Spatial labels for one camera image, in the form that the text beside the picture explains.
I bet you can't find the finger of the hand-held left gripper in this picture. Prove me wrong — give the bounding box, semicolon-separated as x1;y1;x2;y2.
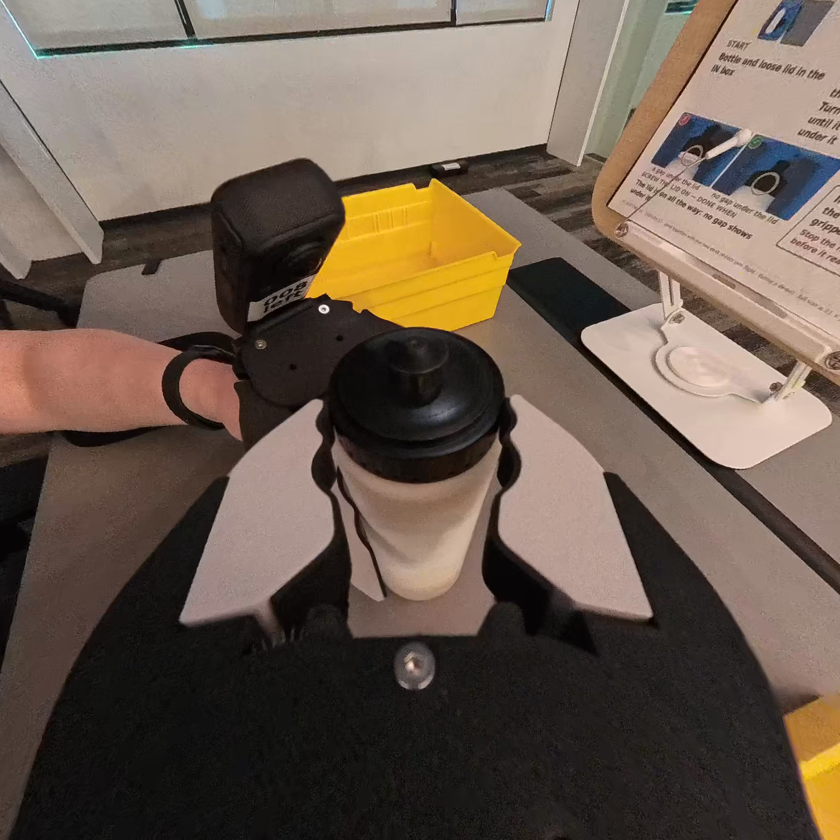
330;482;389;601

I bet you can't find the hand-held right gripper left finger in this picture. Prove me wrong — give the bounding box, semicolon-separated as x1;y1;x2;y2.
178;395;352;641

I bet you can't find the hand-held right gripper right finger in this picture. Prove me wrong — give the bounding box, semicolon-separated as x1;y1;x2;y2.
483;394;654;631

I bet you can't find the white plastic bottle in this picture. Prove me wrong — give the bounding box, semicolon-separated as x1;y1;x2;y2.
333;446;503;601

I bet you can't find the yellow plastic bin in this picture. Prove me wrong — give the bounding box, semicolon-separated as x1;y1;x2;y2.
305;178;522;332
784;696;840;840

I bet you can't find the black bottle lid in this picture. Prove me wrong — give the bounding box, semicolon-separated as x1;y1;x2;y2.
328;328;506;485

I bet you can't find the person's left forearm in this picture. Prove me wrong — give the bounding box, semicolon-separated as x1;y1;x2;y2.
0;328;191;437

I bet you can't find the person's left hand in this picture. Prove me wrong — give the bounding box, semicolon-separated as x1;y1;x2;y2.
196;377;244;439

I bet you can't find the white framed window partition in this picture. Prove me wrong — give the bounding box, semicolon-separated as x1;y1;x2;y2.
0;0;631;224

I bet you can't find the black wristband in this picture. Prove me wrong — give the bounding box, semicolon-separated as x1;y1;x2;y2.
161;346;237;431

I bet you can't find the white board stand base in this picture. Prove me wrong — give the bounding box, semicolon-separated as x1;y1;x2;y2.
581;272;833;470

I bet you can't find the black smooth desk mat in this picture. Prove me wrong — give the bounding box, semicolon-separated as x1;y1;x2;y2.
507;257;632;326

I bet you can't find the person's navy clothing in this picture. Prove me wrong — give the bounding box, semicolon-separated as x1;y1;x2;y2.
0;453;50;657

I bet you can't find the wooden instruction sheet board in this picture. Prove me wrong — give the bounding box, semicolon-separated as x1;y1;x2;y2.
591;0;840;388

